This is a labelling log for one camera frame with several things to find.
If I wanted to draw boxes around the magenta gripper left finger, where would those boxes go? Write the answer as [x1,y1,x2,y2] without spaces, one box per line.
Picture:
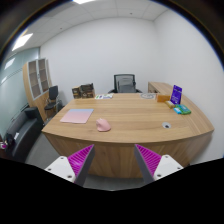
[45,145,95,186]

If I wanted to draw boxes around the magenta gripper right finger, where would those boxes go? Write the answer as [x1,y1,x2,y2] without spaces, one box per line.
[134,144,182,184]

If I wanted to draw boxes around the pink computer mouse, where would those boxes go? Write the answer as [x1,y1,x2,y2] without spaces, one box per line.
[96,118,111,132]

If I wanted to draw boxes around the pink blue mouse pad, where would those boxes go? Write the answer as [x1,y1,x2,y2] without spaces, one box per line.
[61,109,93,124]

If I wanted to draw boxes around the wooden office desk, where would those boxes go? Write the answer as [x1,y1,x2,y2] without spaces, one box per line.
[43,93,214,178]

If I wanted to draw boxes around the green blue packet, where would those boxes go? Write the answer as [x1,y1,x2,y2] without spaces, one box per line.
[174,104,191,115]

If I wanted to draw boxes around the black sofa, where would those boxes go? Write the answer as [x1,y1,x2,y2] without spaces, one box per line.
[5,107,44,163]

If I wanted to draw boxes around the yellow small packet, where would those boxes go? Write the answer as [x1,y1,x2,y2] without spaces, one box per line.
[165,101,175,109]

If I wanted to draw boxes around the orange wooden box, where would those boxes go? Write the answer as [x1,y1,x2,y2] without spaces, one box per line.
[156,94,170,102]

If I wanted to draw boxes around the round white coaster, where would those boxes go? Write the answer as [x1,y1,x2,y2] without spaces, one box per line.
[140,93,156,99]

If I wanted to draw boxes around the dark brown box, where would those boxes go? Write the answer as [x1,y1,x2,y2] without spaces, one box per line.
[72,83,95,99]

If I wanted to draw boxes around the colourful paper sheet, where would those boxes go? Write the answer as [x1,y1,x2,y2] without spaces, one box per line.
[95,93,113,100]

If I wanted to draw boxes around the wooden side cabinet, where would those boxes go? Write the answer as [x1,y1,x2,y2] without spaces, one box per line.
[147,81,181,98]

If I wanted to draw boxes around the black visitor chair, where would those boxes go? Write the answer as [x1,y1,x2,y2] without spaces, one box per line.
[44,85,62,112]

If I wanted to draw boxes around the black mesh office chair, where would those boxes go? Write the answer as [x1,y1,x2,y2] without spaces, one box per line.
[110,74,141,93]

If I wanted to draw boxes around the wooden glass-door cabinet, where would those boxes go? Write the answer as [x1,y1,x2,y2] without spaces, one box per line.
[22,58,51,121]

